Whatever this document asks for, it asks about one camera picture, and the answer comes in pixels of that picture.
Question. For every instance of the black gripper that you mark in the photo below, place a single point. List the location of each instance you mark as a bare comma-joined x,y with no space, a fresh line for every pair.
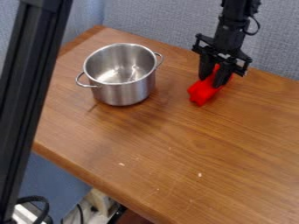
221,50

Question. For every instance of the stainless steel pot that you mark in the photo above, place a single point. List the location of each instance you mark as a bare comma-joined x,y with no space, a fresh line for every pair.
119,73

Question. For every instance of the red plastic block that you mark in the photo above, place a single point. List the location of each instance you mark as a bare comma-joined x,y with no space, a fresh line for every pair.
201,90

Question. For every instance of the white clutter under table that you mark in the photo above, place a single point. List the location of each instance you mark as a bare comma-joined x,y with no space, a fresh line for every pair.
96,209

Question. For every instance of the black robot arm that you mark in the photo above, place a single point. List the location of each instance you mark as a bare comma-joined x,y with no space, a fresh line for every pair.
237,11

